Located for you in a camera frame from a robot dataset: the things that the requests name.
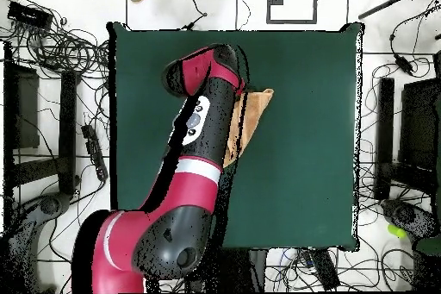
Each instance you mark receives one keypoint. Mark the wide black power strip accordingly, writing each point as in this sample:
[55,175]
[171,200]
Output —
[324,270]

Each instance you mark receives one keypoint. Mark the grey tripod base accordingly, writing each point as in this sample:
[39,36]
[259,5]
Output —
[48,206]
[406,216]

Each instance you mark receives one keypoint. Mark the dark green table cloth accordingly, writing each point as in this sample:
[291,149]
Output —
[303,135]

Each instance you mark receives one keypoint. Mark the black hub box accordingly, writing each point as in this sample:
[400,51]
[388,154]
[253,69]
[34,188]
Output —
[29,15]

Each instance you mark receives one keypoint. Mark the tan terry towel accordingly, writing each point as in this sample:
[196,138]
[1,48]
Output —
[255,111]

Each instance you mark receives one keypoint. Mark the black frame stand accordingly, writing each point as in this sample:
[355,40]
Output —
[418,128]
[67,128]

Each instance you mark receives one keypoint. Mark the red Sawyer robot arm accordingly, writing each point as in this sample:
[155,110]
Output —
[193,190]

